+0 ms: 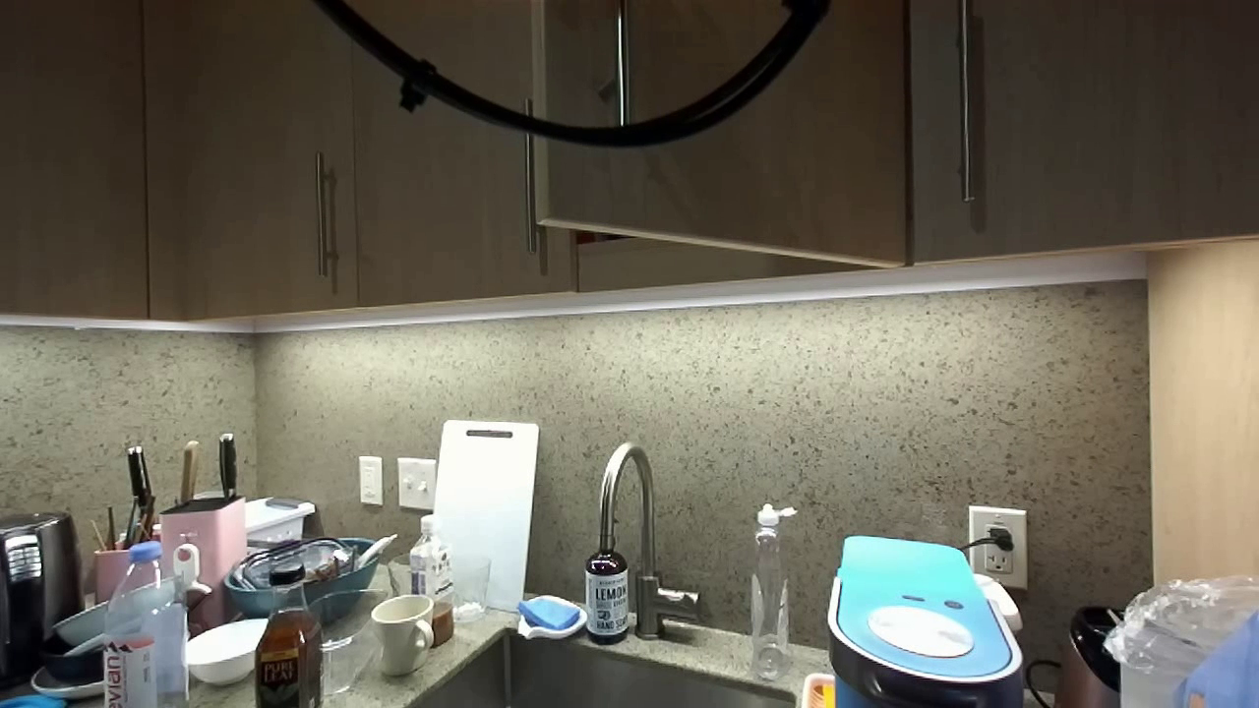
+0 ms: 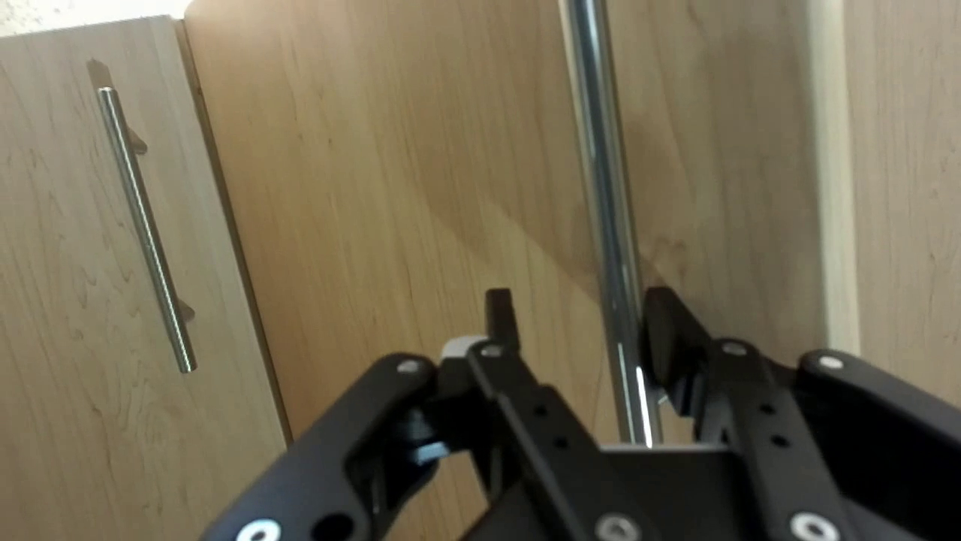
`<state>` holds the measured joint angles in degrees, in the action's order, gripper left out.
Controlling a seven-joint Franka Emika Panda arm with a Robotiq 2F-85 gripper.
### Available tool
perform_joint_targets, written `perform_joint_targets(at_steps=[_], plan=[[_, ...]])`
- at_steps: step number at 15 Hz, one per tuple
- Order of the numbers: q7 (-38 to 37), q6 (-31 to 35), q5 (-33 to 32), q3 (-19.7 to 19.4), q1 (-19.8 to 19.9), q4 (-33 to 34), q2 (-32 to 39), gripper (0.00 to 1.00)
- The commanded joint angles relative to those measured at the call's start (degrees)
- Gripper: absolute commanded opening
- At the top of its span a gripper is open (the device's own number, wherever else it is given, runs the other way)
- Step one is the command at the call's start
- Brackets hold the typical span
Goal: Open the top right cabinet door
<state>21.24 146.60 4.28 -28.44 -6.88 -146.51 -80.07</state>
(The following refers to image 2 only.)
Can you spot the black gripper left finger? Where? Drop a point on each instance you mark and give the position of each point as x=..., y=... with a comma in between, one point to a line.
x=333, y=469

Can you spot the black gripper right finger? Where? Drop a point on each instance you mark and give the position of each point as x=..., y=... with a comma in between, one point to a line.
x=860, y=452

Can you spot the wooden cabinet door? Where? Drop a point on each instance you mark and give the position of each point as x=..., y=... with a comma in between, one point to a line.
x=402, y=182
x=71, y=302
x=906, y=198

